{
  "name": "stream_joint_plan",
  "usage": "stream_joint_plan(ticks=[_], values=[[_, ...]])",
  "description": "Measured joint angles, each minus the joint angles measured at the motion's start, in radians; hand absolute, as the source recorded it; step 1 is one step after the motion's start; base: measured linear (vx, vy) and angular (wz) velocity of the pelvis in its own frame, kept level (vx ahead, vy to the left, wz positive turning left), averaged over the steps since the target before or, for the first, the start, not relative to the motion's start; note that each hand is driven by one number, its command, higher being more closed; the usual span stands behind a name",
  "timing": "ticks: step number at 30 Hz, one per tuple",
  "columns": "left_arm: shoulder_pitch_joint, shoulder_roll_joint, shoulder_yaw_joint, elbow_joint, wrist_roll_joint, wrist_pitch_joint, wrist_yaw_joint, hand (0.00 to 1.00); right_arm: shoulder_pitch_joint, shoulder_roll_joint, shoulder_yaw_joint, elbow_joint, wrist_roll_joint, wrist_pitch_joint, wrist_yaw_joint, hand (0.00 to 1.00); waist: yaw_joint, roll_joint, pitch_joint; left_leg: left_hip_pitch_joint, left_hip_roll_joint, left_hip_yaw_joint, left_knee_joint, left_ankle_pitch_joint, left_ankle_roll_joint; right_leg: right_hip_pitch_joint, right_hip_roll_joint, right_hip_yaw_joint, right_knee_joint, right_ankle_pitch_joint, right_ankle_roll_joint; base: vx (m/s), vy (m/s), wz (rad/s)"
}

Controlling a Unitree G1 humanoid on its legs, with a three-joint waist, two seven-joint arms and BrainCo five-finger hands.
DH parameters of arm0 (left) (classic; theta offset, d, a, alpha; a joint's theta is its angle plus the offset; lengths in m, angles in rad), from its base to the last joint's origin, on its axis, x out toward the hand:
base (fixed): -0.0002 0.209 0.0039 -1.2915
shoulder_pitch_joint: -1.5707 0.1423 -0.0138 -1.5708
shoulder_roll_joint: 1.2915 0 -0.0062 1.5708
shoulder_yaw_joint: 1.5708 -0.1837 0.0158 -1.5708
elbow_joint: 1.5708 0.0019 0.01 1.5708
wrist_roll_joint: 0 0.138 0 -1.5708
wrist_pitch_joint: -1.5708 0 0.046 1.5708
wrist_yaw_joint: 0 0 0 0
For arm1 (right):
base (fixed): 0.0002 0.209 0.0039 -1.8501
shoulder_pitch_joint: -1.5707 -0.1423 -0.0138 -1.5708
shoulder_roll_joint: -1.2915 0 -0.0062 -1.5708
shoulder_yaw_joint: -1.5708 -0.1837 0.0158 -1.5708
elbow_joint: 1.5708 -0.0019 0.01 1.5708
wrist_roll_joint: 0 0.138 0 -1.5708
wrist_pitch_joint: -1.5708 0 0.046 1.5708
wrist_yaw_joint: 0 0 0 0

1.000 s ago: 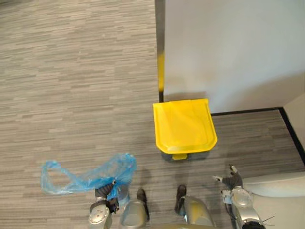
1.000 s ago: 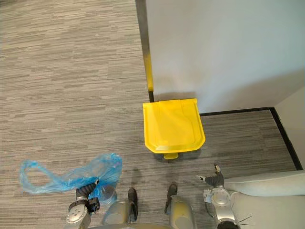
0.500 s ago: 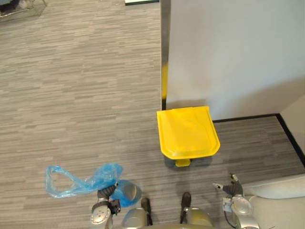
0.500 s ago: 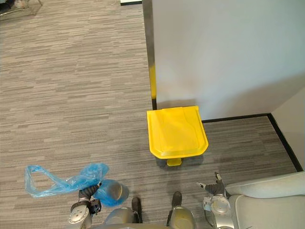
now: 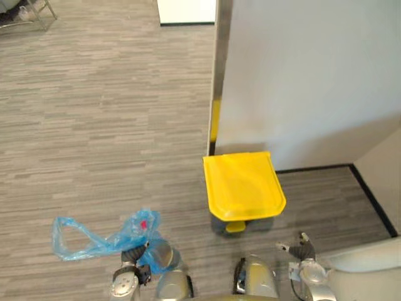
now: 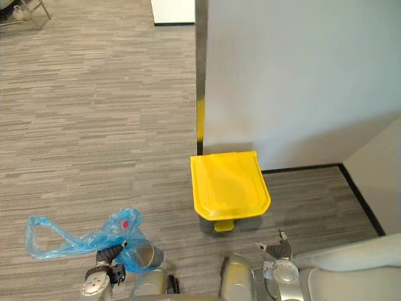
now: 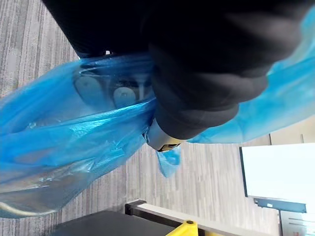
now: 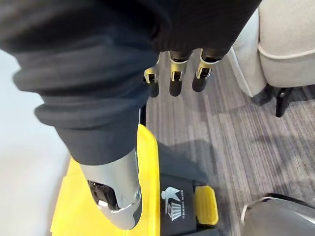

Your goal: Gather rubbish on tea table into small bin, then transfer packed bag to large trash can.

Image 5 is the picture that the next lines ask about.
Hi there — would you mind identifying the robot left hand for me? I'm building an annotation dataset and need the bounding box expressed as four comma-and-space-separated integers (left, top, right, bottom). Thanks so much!
120, 243, 148, 263

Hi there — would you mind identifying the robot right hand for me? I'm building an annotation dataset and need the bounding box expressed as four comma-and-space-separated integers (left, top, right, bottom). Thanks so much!
275, 231, 316, 261

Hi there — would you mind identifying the blue plastic rubbish bag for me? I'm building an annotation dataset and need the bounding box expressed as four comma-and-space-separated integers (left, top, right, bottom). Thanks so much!
51, 207, 174, 277

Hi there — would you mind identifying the yellow lid pedal trash can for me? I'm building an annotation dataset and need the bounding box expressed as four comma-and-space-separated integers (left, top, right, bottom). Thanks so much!
202, 150, 288, 235

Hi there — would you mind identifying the robot silver right leg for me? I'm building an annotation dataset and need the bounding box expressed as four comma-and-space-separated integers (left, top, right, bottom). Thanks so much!
232, 253, 280, 299

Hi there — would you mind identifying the white rounded furniture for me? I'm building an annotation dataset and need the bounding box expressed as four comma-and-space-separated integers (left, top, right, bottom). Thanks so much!
322, 236, 401, 301

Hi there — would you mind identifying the white partition panel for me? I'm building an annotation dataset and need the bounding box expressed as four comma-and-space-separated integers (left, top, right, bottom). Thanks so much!
207, 0, 401, 172

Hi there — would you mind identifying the white cabinet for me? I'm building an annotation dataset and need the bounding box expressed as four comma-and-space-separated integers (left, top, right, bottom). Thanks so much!
156, 0, 217, 26

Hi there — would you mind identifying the metal frame chair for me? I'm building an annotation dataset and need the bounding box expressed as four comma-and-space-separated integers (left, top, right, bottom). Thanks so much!
0, 0, 58, 32

